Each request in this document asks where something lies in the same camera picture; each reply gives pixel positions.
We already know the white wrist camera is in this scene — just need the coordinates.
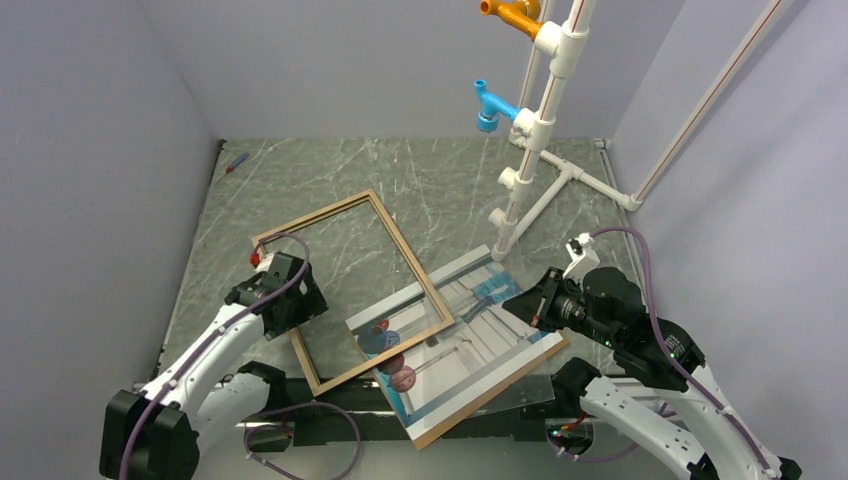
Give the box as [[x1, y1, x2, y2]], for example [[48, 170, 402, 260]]
[[249, 248, 276, 272], [564, 233, 600, 283]]

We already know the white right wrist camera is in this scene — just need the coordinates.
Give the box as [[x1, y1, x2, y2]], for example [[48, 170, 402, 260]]
[[564, 233, 600, 283]]

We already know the aluminium table edge rail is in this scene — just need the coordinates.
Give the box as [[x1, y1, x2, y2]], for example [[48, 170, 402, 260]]
[[592, 137, 670, 362]]

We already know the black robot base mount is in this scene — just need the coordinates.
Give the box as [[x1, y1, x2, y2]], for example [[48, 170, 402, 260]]
[[148, 357, 704, 458]]

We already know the blue pipe fitting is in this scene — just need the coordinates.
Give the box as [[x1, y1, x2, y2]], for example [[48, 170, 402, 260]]
[[474, 79, 520, 133]]

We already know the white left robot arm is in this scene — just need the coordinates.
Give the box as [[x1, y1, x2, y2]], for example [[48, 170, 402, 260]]
[[99, 252, 327, 479]]

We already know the light wooden picture frame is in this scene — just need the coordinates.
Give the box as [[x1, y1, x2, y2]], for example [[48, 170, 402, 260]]
[[252, 189, 456, 396]]

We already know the clear acrylic sheet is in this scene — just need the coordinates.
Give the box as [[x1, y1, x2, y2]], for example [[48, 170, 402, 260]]
[[346, 246, 563, 429]]

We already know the photo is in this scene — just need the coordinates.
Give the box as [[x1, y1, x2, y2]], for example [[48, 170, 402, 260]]
[[344, 245, 571, 452]]

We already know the blue red screwdriver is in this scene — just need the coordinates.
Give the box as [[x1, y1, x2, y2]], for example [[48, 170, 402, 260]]
[[224, 152, 250, 175]]

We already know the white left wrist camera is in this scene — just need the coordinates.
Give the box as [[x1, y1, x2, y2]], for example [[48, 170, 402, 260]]
[[249, 248, 276, 272]]

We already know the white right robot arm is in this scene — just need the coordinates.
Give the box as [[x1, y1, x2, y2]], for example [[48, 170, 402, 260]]
[[503, 267, 802, 479]]

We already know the white pvc pipe stand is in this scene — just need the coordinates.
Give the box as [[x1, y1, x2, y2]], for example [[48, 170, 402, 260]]
[[486, 0, 796, 263]]

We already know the orange pipe fitting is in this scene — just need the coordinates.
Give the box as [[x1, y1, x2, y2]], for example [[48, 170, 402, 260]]
[[479, 0, 542, 41]]

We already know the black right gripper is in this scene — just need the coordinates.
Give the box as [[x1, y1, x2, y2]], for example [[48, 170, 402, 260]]
[[501, 264, 618, 347]]

